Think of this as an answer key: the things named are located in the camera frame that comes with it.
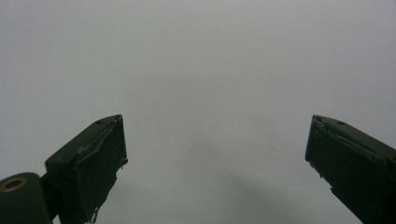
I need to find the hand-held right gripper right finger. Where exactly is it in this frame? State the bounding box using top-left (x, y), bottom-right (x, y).
top-left (304, 114), bottom-right (396, 224)

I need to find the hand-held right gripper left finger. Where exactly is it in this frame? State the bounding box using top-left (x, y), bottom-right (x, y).
top-left (44, 114), bottom-right (129, 224)

